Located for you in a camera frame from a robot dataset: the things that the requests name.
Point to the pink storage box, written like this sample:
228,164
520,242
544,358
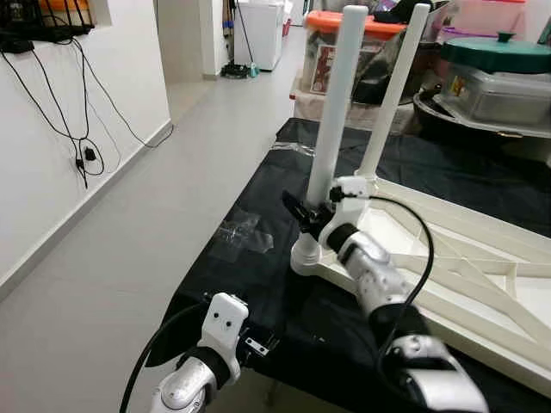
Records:
491,17

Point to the white threaded table leg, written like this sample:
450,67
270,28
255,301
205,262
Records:
336,103
392,95

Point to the crumpled clear tape patch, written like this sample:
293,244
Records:
241,232

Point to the black floor mop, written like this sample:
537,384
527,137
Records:
234,70

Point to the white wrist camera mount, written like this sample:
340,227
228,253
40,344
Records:
353,188
224,323

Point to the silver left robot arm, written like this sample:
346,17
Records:
185,387

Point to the green round lid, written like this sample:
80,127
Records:
499,52

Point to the clear plastic storage box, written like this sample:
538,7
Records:
508,95

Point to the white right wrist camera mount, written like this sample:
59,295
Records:
353,188

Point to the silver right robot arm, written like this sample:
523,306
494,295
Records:
370,267

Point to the black shelf clutter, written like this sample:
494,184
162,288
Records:
43,21

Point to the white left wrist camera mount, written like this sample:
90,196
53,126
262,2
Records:
224,323

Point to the black round pan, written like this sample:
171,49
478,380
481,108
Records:
448,122

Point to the shiny black bag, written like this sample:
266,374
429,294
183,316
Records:
379,73

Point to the beige padded base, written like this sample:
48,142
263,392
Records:
314,105

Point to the black tablecloth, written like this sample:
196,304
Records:
258,284

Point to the white plastic table top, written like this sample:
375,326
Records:
482,275

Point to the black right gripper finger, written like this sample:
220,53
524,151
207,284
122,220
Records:
297,206

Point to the orange lid storage box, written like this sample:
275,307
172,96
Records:
323,60

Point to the flat clear tape patch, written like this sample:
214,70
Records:
301,148

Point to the white appliance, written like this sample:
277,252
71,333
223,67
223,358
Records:
258,34

